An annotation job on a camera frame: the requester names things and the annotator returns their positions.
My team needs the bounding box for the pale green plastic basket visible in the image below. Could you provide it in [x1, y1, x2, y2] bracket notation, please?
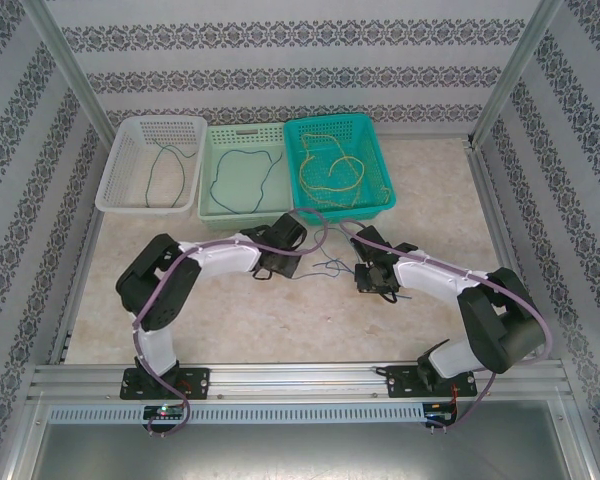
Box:
[198, 122, 295, 232]

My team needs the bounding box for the small circuit board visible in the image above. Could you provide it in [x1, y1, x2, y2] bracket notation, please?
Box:
[424, 402, 459, 421]
[143, 405, 187, 420]

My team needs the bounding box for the grey slotted cable duct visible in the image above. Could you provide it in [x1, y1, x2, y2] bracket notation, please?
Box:
[47, 403, 426, 425]

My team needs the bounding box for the purple right arm harness cable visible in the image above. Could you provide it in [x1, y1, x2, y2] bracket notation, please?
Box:
[338, 218, 554, 434]

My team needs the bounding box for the aluminium mounting rail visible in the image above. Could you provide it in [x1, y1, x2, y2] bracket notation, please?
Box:
[29, 363, 566, 401]

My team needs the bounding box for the green cable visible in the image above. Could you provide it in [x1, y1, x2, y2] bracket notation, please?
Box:
[144, 144, 197, 209]

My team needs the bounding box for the aluminium side rail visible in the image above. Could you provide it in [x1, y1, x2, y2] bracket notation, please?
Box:
[47, 207, 106, 366]
[463, 137, 569, 369]

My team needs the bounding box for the aluminium frame post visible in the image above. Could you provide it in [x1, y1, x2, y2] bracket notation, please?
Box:
[20, 0, 117, 146]
[467, 0, 566, 149]

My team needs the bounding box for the teal plastic basket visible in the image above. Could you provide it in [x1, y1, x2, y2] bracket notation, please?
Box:
[283, 113, 398, 226]

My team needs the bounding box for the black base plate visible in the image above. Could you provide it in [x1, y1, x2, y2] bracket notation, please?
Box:
[121, 367, 211, 401]
[385, 364, 479, 400]

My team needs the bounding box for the white plastic basket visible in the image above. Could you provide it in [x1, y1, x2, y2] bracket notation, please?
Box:
[94, 117, 209, 216]

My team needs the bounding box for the purple left arm harness cable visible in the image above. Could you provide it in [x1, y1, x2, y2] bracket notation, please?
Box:
[132, 208, 330, 439]

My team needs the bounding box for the grey metal panel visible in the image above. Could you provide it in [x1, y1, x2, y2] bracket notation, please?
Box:
[29, 423, 589, 480]

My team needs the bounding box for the purple arm harness cable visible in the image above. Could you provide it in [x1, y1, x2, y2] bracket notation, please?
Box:
[338, 218, 554, 434]
[132, 208, 330, 439]

